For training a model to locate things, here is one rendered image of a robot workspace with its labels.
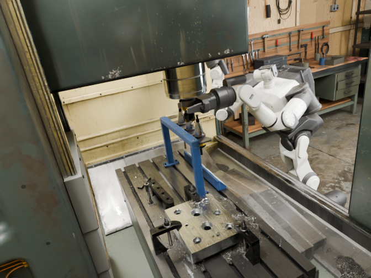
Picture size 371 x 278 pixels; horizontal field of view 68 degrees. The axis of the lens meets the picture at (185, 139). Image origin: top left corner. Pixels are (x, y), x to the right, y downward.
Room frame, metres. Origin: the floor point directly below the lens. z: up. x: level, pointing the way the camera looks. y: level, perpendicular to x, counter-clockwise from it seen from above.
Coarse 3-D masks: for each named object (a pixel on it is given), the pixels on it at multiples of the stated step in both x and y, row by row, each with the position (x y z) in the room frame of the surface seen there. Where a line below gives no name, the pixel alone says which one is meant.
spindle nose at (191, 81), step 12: (168, 72) 0.96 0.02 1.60; (180, 72) 0.94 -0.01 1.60; (192, 72) 0.94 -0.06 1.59; (204, 72) 0.98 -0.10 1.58; (168, 84) 0.96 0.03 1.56; (180, 84) 0.94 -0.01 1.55; (192, 84) 0.94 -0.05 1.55; (204, 84) 0.97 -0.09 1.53; (168, 96) 0.97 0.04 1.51; (180, 96) 0.94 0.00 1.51; (192, 96) 0.94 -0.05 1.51
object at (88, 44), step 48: (48, 0) 0.77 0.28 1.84; (96, 0) 0.81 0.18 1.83; (144, 0) 0.85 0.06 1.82; (192, 0) 0.90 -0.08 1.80; (240, 0) 0.96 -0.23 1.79; (48, 48) 0.76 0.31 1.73; (96, 48) 0.80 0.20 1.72; (144, 48) 0.84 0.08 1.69; (192, 48) 0.90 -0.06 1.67; (240, 48) 0.96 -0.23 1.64
